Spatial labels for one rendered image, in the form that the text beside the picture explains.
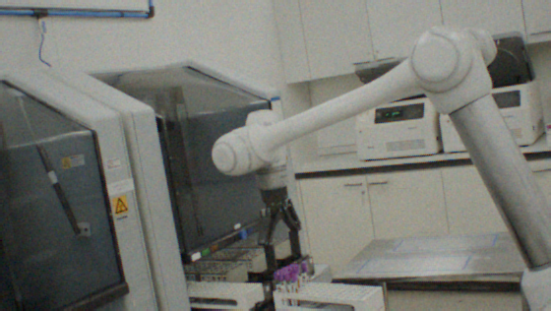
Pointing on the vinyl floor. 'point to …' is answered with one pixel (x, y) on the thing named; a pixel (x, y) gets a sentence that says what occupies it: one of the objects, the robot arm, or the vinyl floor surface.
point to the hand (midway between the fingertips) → (284, 257)
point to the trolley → (436, 261)
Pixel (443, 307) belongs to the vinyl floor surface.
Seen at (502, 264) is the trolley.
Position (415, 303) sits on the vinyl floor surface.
